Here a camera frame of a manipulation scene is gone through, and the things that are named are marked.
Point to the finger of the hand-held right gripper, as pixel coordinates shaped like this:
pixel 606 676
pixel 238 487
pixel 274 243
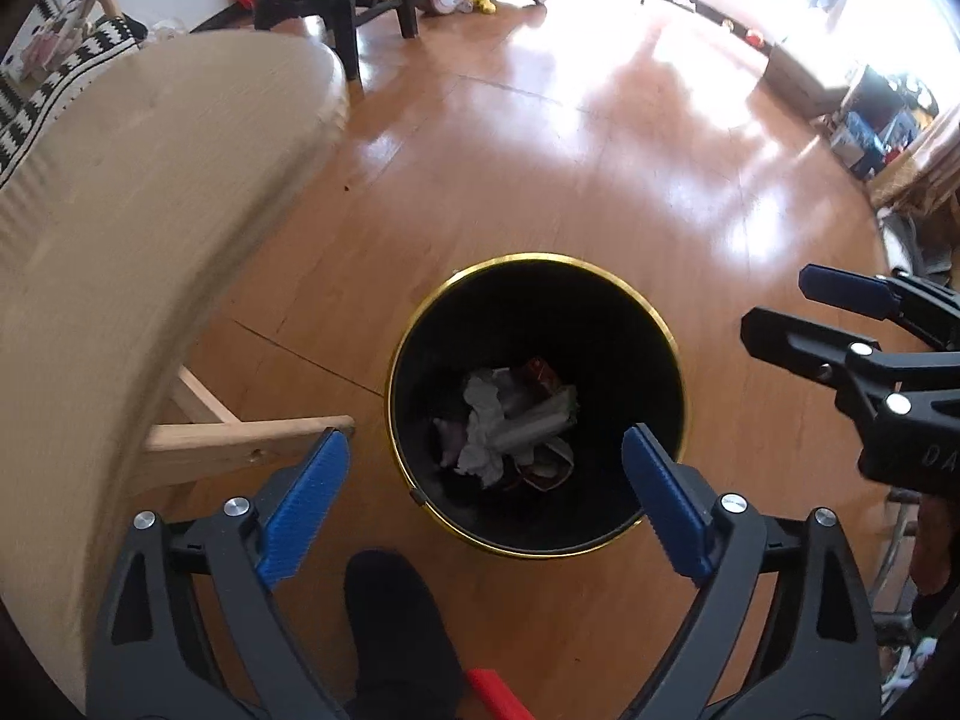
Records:
pixel 840 287
pixel 787 345

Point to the red slipper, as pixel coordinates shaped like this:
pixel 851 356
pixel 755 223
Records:
pixel 499 694

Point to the wooden table leg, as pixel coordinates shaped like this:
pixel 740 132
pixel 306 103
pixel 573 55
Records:
pixel 225 435

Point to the black shoe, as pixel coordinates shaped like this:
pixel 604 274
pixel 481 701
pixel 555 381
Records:
pixel 397 615

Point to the scattered paper litter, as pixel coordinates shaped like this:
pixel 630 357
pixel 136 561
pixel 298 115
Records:
pixel 163 28

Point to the black white striped blanket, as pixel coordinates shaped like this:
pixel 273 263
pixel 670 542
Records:
pixel 97 41

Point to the red box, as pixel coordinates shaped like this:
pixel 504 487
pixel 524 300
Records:
pixel 541 376

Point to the wooden sofa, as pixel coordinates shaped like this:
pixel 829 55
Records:
pixel 109 0

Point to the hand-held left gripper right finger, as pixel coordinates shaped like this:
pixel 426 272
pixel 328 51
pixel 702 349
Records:
pixel 667 502

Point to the blue white box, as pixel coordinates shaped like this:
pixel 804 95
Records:
pixel 855 139

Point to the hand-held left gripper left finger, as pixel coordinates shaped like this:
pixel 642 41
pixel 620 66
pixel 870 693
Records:
pixel 304 510

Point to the yellow toy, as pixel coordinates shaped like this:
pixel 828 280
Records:
pixel 480 0

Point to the white tissue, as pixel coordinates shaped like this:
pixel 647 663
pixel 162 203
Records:
pixel 480 427

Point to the person's right hand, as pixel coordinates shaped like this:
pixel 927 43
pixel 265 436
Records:
pixel 937 555

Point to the wooden furniture panel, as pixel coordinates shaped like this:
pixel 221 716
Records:
pixel 922 165

